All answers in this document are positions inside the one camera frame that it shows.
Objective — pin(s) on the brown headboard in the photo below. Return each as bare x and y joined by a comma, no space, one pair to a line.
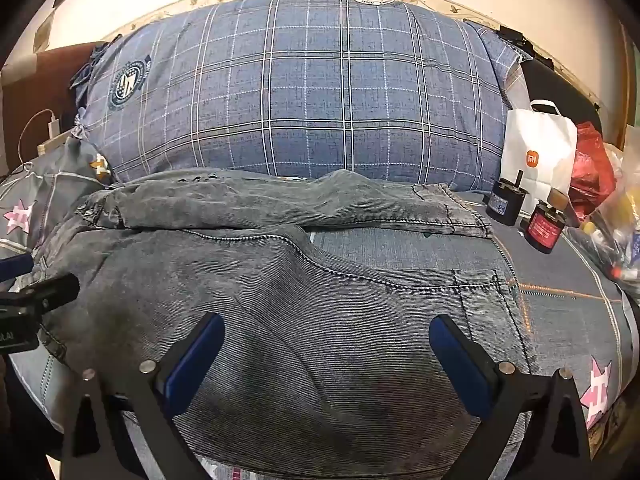
30,85

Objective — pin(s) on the white charger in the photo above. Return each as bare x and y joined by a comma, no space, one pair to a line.
53,127

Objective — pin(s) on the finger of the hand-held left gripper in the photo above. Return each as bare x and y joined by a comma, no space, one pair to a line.
15,266
55,290

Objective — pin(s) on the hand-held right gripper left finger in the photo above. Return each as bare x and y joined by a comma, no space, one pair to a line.
192,360

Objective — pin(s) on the pale wooden box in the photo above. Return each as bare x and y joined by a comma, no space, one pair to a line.
52,146

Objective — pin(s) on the black jar with red label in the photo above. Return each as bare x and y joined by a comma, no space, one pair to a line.
542,227

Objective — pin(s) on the black cushion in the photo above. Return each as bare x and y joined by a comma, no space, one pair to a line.
550,85

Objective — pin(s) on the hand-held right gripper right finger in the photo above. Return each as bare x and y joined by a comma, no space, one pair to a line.
462,360

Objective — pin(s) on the red plastic bag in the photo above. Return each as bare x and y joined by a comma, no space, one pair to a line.
595,170

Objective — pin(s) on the blue plaid pillow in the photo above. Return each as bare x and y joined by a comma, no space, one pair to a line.
300,100

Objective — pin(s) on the clear plastic bag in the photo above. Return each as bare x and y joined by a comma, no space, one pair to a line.
622,210

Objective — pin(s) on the white paper bag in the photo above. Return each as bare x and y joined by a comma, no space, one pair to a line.
537,140

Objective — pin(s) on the black jar with blue label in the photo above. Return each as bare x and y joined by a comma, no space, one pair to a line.
502,205

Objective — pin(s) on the grey denim pants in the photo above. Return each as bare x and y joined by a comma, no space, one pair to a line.
300,310

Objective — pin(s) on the grey star-print pillow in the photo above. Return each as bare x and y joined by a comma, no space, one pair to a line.
50,195

